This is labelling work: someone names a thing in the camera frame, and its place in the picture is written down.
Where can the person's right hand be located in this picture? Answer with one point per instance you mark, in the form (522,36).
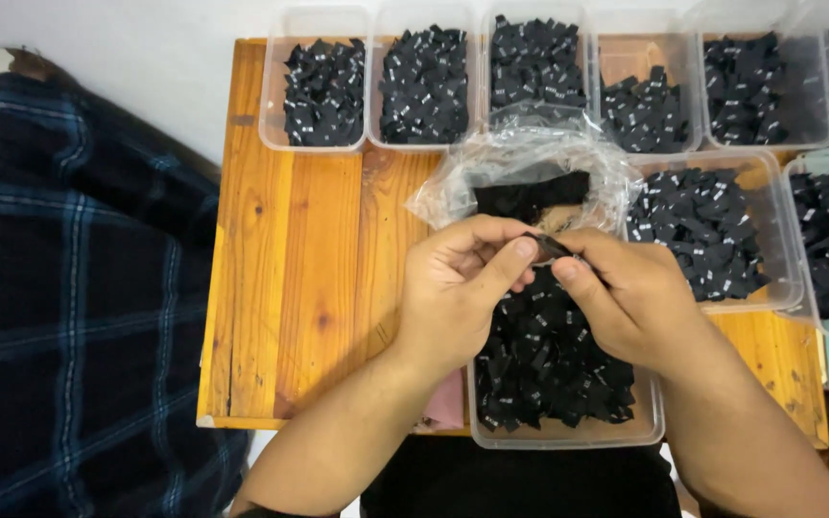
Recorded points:
(637,302)

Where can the person's left hand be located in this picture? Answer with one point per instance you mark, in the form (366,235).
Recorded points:
(443,302)

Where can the single black woven label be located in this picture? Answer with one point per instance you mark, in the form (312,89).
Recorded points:
(551,246)

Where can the pink cloth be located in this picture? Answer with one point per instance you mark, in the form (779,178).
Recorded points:
(447,403)

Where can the crinkled clear plastic bag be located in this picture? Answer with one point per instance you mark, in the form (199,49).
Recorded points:
(450,187)

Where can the bagged bundle of black labels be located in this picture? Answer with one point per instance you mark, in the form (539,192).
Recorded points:
(529,194)

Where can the person's black shirt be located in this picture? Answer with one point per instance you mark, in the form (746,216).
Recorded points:
(522,482)

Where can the dark blue plaid cloth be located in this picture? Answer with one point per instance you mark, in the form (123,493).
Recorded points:
(83,302)

